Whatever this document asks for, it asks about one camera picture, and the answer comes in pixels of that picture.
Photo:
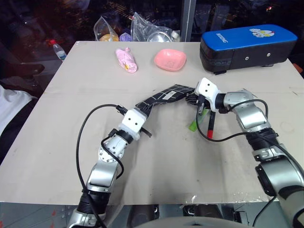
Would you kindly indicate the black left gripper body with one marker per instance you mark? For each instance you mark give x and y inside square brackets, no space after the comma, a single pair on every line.
[147,132]

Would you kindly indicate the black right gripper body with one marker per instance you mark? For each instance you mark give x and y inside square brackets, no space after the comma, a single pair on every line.
[205,104]

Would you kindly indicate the black white grid pouch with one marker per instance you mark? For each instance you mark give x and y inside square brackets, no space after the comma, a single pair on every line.
[166,95]

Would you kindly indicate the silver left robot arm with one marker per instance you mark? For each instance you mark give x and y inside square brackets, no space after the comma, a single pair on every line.
[104,173]

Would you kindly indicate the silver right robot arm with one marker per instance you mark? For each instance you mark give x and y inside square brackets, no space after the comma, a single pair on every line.
[251,116]

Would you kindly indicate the green highlighter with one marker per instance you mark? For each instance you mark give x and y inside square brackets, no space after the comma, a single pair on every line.
[192,126]

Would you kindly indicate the black marker with red cap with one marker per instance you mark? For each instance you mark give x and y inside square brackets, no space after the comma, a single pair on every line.
[210,131]

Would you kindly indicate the pink plastic bowl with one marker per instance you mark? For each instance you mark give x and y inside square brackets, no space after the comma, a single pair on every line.
[169,59]

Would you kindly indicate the white capped bottle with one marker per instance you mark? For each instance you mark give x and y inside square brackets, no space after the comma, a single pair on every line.
[175,36]

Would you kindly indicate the shiny metal bowl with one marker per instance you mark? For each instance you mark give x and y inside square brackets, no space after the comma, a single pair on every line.
[158,37]

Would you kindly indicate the blue and black case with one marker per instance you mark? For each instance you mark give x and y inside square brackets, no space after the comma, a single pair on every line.
[247,45]

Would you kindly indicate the purple small item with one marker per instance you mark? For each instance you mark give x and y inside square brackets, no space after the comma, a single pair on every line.
[125,36]

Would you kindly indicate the clear bag with metal bowl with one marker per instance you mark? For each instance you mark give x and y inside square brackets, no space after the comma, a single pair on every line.
[145,26]

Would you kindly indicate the clear bag with orange item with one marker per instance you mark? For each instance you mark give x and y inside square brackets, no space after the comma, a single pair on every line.
[107,33]

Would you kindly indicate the clear red-capped water bottle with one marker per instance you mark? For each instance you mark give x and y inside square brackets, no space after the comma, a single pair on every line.
[59,50]

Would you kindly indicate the black chair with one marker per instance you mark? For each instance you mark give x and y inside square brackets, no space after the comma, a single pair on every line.
[23,70]

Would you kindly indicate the person in white shirt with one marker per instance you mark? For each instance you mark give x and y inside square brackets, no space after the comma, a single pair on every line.
[12,104]

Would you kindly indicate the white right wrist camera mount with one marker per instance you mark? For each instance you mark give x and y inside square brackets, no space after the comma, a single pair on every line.
[208,90]

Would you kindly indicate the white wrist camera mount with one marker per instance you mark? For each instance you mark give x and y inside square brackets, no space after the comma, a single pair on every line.
[208,90]
[133,121]

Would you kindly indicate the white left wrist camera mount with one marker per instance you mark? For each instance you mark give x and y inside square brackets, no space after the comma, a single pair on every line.
[133,121]

